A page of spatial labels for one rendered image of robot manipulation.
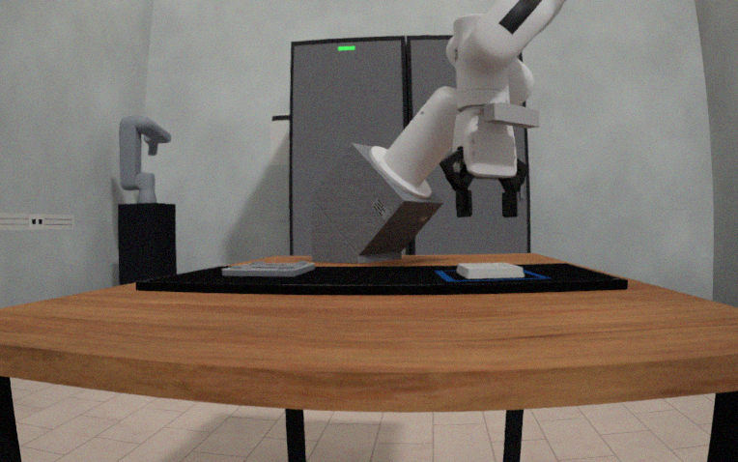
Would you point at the blue rectangular tape outline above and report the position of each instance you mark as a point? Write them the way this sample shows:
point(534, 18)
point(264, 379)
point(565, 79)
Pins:
point(448, 278)

